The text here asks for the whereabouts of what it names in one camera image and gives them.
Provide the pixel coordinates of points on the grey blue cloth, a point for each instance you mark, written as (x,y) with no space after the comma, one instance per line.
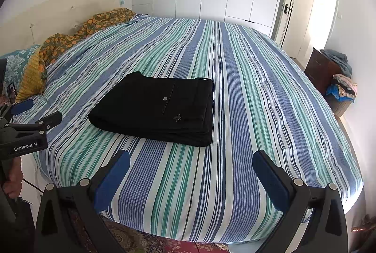
(337,60)

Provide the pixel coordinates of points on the black pants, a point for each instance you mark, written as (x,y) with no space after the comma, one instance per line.
(147,106)

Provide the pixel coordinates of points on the orange floral blanket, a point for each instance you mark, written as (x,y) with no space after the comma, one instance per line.
(97,21)

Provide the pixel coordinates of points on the teal patterned pillow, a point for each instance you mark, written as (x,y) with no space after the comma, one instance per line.
(17,62)

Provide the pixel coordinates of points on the striped blue green bedsheet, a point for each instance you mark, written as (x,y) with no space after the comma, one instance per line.
(235,94)

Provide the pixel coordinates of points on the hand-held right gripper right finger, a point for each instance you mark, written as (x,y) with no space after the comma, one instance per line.
(271,179)

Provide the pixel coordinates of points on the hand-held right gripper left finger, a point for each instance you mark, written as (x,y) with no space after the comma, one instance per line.
(113,179)

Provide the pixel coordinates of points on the person's left hand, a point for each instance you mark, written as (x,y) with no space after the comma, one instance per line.
(14,182)

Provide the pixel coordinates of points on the colourful clothes pile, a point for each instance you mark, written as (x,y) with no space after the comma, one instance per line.
(343,87)

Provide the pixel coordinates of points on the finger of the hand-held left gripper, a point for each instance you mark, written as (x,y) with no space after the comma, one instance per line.
(50,121)
(23,105)

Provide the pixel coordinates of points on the beige headboard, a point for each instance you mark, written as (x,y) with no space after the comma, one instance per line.
(44,15)

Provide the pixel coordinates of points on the brown wooden cabinet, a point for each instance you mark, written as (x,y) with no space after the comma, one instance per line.
(317,68)

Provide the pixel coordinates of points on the patterned red rug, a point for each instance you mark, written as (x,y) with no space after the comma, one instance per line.
(141,244)

